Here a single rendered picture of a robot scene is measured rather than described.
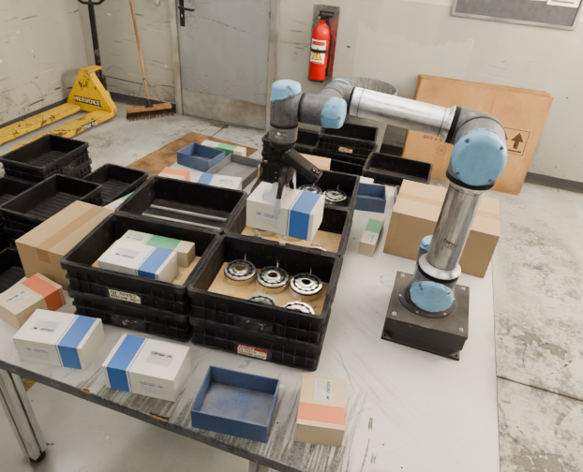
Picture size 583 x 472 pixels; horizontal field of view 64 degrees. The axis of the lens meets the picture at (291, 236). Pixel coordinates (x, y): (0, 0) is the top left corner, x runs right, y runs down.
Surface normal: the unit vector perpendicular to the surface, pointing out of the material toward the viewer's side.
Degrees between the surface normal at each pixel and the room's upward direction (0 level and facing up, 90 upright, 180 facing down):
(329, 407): 0
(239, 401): 0
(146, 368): 0
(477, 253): 90
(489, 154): 83
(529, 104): 81
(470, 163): 83
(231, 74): 90
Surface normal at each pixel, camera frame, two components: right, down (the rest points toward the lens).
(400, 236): -0.34, 0.51
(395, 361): 0.07, -0.83
